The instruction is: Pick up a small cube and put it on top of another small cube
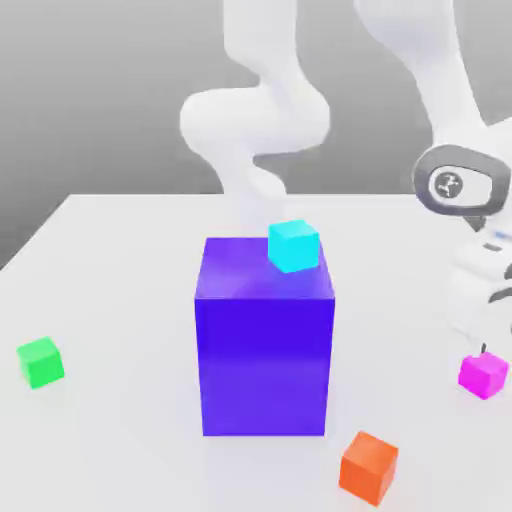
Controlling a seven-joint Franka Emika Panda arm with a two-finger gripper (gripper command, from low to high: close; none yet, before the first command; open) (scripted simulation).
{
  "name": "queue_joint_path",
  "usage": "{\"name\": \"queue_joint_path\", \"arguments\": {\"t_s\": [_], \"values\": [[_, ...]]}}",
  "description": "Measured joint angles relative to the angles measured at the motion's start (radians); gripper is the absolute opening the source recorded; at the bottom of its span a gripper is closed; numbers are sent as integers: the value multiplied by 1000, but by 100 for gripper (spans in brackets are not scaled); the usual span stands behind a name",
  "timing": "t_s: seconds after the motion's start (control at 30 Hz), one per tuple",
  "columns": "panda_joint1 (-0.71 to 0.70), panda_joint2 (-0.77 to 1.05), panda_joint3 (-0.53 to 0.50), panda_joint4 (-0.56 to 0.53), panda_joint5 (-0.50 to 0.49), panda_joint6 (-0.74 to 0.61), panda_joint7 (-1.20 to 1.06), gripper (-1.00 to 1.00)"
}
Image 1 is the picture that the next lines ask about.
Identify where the small magenta cube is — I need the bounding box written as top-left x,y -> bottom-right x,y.
457,351 -> 512,401

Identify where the small orange cube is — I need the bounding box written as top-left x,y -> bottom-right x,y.
338,430 -> 400,509

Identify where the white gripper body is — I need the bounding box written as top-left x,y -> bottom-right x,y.
450,255 -> 512,344

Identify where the small green cube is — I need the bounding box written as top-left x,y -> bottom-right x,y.
15,335 -> 66,390

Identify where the small cyan cube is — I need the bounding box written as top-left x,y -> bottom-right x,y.
267,218 -> 321,275

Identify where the large purple box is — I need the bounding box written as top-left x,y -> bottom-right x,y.
194,236 -> 336,438

